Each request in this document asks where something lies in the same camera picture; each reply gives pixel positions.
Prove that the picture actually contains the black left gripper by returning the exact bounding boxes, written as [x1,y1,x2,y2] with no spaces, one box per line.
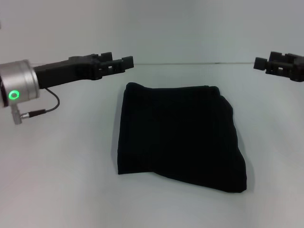
[32,51,134,90]

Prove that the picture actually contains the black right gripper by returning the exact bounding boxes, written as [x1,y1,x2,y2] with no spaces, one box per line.
[253,50,304,83]

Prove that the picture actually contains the black shirt with FREE print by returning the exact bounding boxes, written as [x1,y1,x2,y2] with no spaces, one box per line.
[117,82,248,193]

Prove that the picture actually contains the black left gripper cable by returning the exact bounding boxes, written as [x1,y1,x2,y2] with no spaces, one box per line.
[13,87,61,125]

